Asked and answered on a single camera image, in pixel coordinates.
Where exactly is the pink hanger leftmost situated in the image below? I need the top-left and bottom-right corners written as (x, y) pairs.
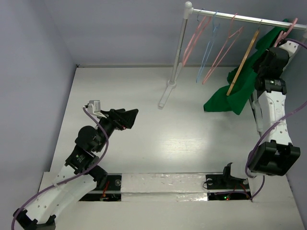
top-left (182, 16), bottom-right (212, 67)

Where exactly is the white clothes rack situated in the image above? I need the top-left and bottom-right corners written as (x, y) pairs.
top-left (159, 2), bottom-right (306, 108)

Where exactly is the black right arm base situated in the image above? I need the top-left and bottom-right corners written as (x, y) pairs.
top-left (202, 163), bottom-right (251, 201)

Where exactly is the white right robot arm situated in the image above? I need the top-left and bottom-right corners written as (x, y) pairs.
top-left (221, 40), bottom-right (300, 188)

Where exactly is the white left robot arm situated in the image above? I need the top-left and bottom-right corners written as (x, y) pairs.
top-left (11, 101), bottom-right (139, 230)

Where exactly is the orange wooden hanger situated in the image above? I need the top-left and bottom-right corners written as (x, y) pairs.
top-left (226, 21), bottom-right (262, 96)

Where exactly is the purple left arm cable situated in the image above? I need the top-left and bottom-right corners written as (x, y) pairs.
top-left (11, 105), bottom-right (110, 230)

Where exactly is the green t shirt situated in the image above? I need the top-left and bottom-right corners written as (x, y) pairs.
top-left (203, 27), bottom-right (287, 115)

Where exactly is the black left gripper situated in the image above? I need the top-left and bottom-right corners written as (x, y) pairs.
top-left (95, 108), bottom-right (139, 152)

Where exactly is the pink hanger middle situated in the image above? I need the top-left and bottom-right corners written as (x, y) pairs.
top-left (202, 13), bottom-right (244, 84)

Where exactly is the blue wire hanger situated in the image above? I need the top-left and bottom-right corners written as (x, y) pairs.
top-left (196, 11), bottom-right (220, 83)

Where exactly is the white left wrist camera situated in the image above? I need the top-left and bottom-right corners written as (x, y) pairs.
top-left (85, 100), bottom-right (106, 117)

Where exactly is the pink plastic hanger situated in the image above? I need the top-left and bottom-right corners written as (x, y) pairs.
top-left (273, 18), bottom-right (298, 47)

